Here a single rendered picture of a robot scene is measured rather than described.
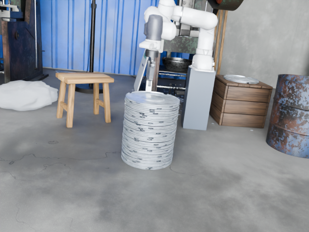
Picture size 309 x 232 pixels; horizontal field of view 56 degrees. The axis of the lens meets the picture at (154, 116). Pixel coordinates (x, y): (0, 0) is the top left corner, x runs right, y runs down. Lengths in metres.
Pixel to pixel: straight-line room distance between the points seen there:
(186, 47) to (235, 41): 1.67
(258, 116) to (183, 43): 0.93
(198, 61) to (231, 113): 0.56
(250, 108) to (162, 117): 1.15
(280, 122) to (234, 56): 2.37
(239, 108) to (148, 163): 1.12
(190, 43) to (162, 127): 1.41
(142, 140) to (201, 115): 0.81
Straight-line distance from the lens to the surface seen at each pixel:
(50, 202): 1.30
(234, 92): 2.36
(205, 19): 2.07
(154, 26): 1.60
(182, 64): 2.83
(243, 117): 2.45
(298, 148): 2.11
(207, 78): 2.14
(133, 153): 1.53
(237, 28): 4.32
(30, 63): 3.35
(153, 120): 1.44
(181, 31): 2.78
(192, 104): 2.16
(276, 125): 2.12
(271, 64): 4.57
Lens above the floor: 0.73
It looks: 18 degrees down
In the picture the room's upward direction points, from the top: 6 degrees clockwise
